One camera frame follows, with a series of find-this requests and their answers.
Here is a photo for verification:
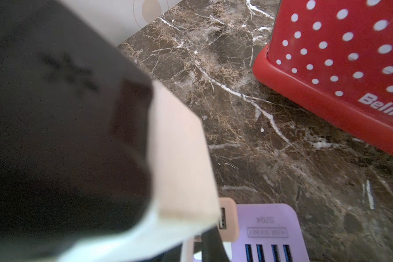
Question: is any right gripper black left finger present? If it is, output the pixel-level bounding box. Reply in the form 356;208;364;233
147;245;182;262

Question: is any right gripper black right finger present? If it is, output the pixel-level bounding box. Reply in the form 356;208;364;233
202;227;230;262

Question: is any purple power strip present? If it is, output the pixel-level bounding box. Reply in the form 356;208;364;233
224;204;310;262

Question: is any pink charger adapter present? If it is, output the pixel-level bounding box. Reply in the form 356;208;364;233
217;197;240;242

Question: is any red polka dot toaster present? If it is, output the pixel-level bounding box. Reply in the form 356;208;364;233
253;1;393;155

